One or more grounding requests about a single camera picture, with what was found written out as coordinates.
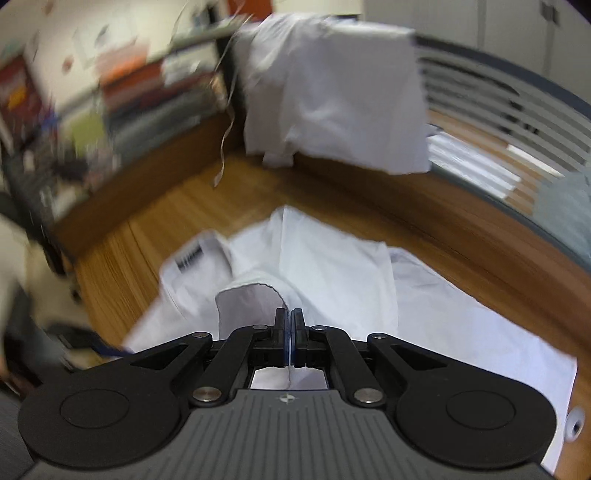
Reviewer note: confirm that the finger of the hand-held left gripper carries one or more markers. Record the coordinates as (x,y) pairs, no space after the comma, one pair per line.
(108,351)

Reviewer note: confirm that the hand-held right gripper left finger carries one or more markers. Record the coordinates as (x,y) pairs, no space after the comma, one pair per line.
(282,341)

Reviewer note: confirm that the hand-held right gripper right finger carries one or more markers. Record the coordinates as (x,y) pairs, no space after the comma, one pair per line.
(296,341)

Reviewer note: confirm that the white shirt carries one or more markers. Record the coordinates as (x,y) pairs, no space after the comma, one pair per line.
(346,286)

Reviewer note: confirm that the draped white garments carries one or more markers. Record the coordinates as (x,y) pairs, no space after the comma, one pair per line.
(332,92)

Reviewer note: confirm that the person's grey sweater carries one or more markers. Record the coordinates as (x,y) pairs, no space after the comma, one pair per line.
(14,443)

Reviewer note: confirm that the yellow sticky note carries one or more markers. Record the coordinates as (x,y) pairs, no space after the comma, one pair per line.
(90,134)

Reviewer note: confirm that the orange package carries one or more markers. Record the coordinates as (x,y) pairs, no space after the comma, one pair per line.
(129,69)

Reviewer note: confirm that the brown wooden door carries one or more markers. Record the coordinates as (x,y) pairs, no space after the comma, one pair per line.
(258,7)

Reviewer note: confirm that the grey metal cabinet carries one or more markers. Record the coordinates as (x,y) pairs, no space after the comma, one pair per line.
(508,27)

